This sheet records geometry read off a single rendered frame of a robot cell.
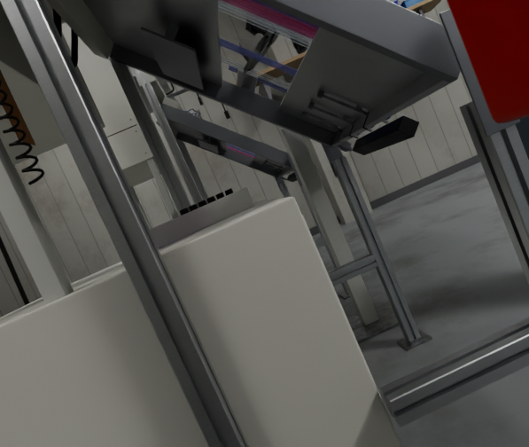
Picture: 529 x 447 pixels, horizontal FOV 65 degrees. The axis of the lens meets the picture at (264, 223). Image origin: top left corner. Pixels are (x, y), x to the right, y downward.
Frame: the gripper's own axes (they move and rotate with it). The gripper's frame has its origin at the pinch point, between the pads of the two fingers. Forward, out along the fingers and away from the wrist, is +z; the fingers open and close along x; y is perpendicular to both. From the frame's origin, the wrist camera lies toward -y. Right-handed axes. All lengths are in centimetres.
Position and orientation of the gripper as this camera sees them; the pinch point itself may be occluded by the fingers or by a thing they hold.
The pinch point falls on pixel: (249, 68)
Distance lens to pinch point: 110.7
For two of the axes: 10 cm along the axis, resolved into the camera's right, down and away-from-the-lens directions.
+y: -8.2, -5.6, -0.9
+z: -5.6, 8.3, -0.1
